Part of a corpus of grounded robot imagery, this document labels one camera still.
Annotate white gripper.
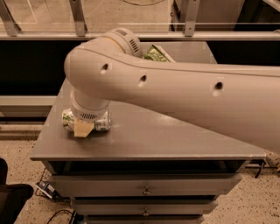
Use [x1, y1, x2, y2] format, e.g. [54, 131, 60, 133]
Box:
[70, 88, 109, 137]

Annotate white green 7up can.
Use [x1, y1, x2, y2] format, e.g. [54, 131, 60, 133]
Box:
[62, 108, 111, 132]

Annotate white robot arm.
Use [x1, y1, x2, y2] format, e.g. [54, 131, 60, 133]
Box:
[64, 28, 280, 152]

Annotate top grey drawer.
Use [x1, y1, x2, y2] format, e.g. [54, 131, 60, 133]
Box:
[50, 173, 242, 198]

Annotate grey drawer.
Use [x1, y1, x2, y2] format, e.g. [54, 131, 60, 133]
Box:
[72, 199, 218, 216]
[50, 173, 242, 198]
[86, 216, 204, 224]

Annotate small box on floor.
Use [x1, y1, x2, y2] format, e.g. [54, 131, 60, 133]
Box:
[36, 181, 55, 199]

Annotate grey drawer cabinet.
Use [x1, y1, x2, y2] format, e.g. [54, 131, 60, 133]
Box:
[29, 41, 267, 224]

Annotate middle grey drawer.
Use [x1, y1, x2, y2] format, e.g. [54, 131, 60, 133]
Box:
[72, 199, 218, 216]

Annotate black chair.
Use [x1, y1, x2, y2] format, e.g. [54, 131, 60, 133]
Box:
[0, 158, 34, 224]

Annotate bottom grey drawer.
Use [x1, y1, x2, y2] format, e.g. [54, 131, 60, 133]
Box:
[86, 216, 204, 224]

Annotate green chip bag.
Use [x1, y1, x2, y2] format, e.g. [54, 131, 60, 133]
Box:
[143, 45, 174, 62]

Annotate black floor cable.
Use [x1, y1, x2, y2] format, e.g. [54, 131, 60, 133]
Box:
[45, 208, 77, 224]

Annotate metal railing frame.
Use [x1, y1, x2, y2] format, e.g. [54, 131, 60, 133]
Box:
[0, 0, 280, 41]

